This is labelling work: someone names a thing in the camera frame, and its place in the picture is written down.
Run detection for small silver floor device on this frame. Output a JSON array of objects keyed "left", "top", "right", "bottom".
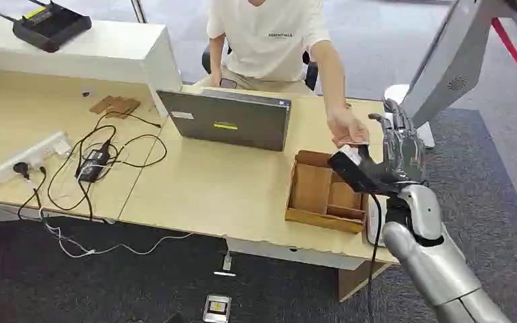
[{"left": 202, "top": 294, "right": 233, "bottom": 323}]

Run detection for black office chair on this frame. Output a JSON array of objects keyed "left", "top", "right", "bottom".
[{"left": 201, "top": 43, "right": 320, "bottom": 92}]

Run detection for white floor connector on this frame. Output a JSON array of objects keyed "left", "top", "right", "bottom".
[{"left": 213, "top": 251, "right": 238, "bottom": 278}]

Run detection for person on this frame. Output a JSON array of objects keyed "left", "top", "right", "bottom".
[{"left": 194, "top": 0, "right": 370, "bottom": 148}]

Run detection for wooden desk leg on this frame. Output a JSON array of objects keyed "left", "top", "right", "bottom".
[{"left": 337, "top": 260, "right": 394, "bottom": 303}]

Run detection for white desk shelf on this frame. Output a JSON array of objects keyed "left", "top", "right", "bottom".
[{"left": 0, "top": 10, "right": 184, "bottom": 118}]

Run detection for black adapter cable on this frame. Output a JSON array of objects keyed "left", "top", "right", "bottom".
[{"left": 46, "top": 111, "right": 168, "bottom": 222}]

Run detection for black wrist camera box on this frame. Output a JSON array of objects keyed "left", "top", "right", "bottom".
[{"left": 328, "top": 144, "right": 403, "bottom": 196}]

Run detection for brown wooden coasters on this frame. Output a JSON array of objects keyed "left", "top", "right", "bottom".
[{"left": 89, "top": 95, "right": 141, "bottom": 120}]

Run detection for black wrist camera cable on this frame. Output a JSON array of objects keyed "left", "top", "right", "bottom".
[{"left": 366, "top": 192, "right": 383, "bottom": 323}]

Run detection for white pad at desk edge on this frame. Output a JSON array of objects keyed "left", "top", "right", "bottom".
[{"left": 365, "top": 196, "right": 387, "bottom": 249}]

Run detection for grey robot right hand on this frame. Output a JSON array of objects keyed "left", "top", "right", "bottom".
[{"left": 368, "top": 98, "right": 427, "bottom": 186}]

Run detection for black power adapter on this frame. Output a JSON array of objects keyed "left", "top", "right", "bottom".
[{"left": 75, "top": 148, "right": 111, "bottom": 184}]

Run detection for white power strip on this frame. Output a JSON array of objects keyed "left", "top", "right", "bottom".
[{"left": 0, "top": 131, "right": 73, "bottom": 184}]

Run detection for black plug with cable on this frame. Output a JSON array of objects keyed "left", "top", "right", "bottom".
[{"left": 12, "top": 161, "right": 48, "bottom": 222}]

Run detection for black router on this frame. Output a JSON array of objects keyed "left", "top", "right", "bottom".
[{"left": 0, "top": 0, "right": 93, "bottom": 54}]

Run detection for grey monitor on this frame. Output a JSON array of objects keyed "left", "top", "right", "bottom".
[{"left": 400, "top": 0, "right": 517, "bottom": 129}]

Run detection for wooden card box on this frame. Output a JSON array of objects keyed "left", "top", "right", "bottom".
[{"left": 284, "top": 149, "right": 370, "bottom": 236}]

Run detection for grey laptop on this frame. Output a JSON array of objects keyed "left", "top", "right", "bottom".
[{"left": 156, "top": 86, "right": 292, "bottom": 153}]

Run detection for white monitor stand base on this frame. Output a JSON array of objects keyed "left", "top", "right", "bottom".
[{"left": 382, "top": 83, "right": 436, "bottom": 149}]

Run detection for person's left hand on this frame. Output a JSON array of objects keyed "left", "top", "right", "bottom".
[{"left": 326, "top": 106, "right": 370, "bottom": 146}]

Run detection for white cable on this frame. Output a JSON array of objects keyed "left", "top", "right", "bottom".
[{"left": 0, "top": 178, "right": 195, "bottom": 260}]

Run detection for red strap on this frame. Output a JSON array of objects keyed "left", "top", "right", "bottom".
[{"left": 490, "top": 17, "right": 517, "bottom": 102}]

